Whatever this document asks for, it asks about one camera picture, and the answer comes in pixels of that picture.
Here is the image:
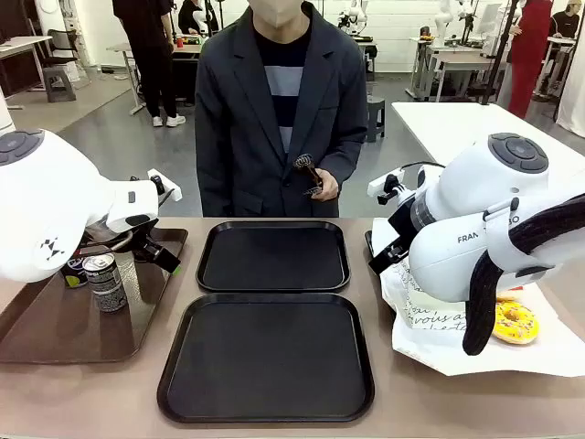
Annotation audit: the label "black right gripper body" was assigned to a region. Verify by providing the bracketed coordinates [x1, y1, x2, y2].
[386, 198, 420, 251]

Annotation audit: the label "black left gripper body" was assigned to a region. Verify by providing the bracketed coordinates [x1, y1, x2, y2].
[129, 230, 165, 264]

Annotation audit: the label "black Pepsi can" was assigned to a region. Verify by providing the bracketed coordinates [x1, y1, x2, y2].
[81, 252, 128, 315]
[61, 255, 90, 289]

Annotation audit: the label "metal serving tongs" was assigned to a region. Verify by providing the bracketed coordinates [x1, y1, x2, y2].
[292, 154, 326, 198]

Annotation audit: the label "person's left forearm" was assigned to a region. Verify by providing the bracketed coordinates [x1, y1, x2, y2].
[319, 104, 369, 184]

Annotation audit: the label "person's right forearm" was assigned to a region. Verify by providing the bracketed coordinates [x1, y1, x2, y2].
[195, 123, 234, 219]

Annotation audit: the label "person's left hand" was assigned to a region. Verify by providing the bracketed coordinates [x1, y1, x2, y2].
[314, 167, 340, 204]

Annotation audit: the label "white printed donut sleeve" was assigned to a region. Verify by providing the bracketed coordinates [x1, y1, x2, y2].
[408, 299, 497, 331]

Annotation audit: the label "grey plastic stool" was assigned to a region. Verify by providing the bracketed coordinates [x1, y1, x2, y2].
[365, 96, 387, 143]

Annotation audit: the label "brown plastic tray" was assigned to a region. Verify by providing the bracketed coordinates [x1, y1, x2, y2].
[0, 227, 189, 366]

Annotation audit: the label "white side table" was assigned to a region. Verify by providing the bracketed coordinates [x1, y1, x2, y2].
[391, 101, 585, 184]

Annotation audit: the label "person in dark blazer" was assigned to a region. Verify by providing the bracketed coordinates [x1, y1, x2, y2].
[194, 0, 369, 219]

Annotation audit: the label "yellow sprinkled donut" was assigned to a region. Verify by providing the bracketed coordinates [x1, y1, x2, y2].
[491, 299, 540, 346]

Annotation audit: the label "white paper sheet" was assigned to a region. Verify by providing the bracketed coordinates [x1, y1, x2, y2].
[370, 217, 585, 379]

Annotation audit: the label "white background work table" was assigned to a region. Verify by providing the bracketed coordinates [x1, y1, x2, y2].
[410, 36, 508, 102]

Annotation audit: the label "grey step stool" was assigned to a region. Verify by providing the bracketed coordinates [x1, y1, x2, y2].
[43, 66, 78, 103]

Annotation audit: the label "bystander in black clothes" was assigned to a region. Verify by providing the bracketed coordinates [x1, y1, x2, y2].
[112, 0, 187, 128]

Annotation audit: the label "grey background table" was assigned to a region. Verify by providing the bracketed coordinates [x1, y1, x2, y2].
[107, 42, 147, 115]

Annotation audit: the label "black tripod pole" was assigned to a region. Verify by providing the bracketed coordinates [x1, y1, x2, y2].
[484, 0, 522, 106]

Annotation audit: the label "bystander in red dress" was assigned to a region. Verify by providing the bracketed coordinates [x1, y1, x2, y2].
[505, 0, 554, 120]

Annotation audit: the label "black office chair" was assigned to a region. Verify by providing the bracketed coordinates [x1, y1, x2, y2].
[43, 27, 81, 70]

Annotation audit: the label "seated bystander in black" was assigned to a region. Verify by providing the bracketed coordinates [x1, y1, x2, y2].
[176, 0, 207, 36]

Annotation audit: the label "white background desk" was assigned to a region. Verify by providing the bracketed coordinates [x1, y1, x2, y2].
[0, 35, 54, 111]

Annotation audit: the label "beige face mask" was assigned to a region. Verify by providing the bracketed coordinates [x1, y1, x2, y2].
[249, 0, 305, 27]

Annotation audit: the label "bystander in black shirt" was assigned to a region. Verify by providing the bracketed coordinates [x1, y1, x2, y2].
[548, 2, 581, 40]

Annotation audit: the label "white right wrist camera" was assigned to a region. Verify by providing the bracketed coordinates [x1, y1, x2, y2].
[367, 167, 406, 206]

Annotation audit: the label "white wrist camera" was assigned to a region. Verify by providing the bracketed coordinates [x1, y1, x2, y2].
[146, 167, 184, 203]
[367, 167, 406, 206]

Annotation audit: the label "black camera cable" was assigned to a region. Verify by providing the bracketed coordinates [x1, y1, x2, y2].
[400, 160, 447, 174]

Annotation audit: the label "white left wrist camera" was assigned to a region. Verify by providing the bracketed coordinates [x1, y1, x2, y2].
[146, 167, 184, 203]

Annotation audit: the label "black cable sleeve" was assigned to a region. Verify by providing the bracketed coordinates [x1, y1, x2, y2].
[462, 192, 585, 357]

